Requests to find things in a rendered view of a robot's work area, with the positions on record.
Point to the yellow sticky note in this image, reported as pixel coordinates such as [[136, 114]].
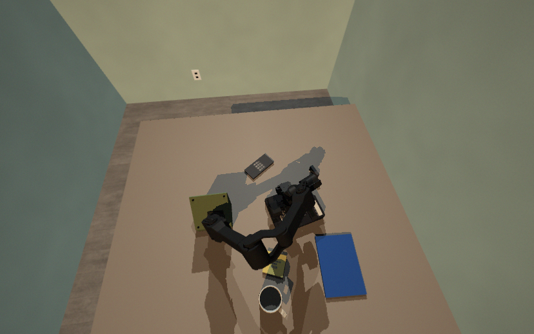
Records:
[[276, 268]]

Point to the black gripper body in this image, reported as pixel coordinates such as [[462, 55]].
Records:
[[275, 207]]

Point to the dark coffee mug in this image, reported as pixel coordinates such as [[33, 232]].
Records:
[[270, 300]]

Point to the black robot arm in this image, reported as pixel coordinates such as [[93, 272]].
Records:
[[252, 247]]

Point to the blue flat rectangular panel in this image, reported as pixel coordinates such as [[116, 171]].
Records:
[[340, 270]]

